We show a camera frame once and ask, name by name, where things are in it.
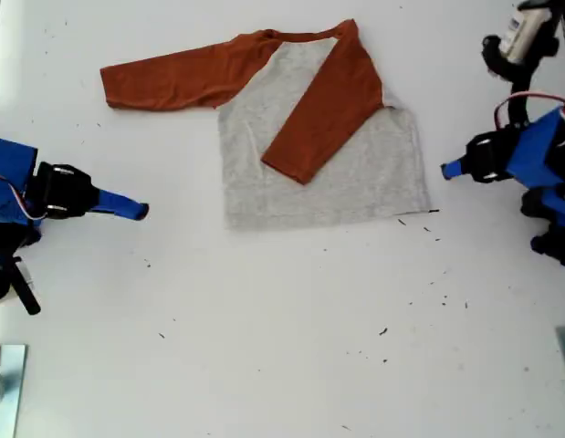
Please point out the grey and rust raglan shirt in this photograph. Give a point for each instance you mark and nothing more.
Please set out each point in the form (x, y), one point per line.
(332, 196)

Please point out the white labelled camera box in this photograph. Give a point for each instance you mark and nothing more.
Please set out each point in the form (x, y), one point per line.
(524, 34)

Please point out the steel base plate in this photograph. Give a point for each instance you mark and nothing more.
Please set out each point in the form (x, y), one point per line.
(13, 388)

